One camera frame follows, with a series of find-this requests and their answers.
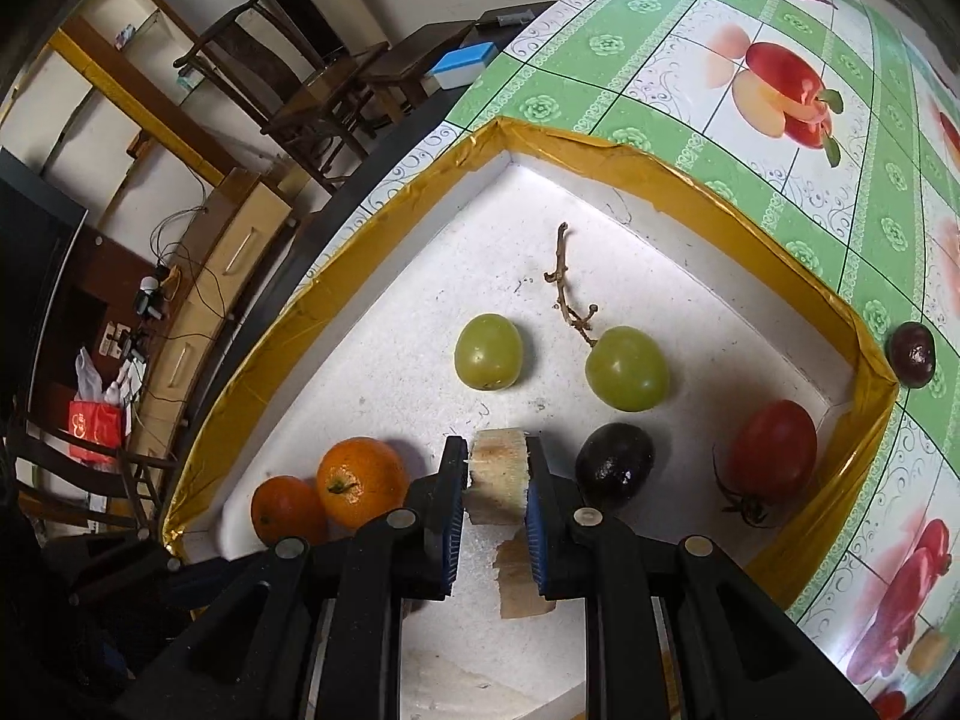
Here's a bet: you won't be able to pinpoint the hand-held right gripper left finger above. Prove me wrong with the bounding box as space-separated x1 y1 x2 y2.
124 435 470 720

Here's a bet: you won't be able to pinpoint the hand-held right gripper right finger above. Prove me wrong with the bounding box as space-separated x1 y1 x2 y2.
523 431 878 720

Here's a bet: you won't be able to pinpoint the large bright orange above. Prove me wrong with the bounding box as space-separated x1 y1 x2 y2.
315 436 412 530

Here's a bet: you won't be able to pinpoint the dark purple plum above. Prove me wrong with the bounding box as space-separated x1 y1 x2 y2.
885 320 938 389
575 422 656 505

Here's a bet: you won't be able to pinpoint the small dark orange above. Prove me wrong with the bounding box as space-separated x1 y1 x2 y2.
250 475 329 547

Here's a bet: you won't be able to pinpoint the green grape with stem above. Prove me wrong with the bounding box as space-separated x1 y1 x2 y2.
544 221 671 413

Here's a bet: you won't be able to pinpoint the red tomato with stem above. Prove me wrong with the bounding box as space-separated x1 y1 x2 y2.
712 399 818 527

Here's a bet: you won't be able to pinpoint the white foam tray yellow taped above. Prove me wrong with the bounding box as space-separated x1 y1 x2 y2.
161 116 901 720

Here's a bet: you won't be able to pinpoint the dark wooden slatted chair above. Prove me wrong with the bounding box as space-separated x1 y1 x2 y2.
0 390 181 541

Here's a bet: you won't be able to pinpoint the red paper bag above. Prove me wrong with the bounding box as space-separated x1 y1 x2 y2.
67 399 125 464

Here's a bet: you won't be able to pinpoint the white plastic bag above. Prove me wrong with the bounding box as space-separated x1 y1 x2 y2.
73 346 106 402

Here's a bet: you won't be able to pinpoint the white power strip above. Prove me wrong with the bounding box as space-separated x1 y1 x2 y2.
101 319 151 361

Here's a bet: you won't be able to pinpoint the light wooden drawer cabinet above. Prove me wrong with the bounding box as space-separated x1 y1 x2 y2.
124 165 301 466

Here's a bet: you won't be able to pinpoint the black television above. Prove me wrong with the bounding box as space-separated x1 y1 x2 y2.
0 146 91 421

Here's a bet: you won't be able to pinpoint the blue and white box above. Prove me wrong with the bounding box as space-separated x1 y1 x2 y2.
420 41 502 95

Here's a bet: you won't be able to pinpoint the green fruit print tablecloth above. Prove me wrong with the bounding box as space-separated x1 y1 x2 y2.
292 0 960 720

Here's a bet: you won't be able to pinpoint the dark wooden armchair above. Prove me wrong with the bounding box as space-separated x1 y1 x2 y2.
172 0 391 192

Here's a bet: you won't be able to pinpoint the standing air conditioner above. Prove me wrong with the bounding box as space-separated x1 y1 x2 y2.
217 0 361 65

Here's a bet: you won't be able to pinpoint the black cables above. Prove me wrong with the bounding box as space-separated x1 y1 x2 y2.
146 180 233 331

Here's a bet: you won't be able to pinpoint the yellow framed wall shelf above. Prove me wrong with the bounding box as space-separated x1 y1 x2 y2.
0 0 248 188

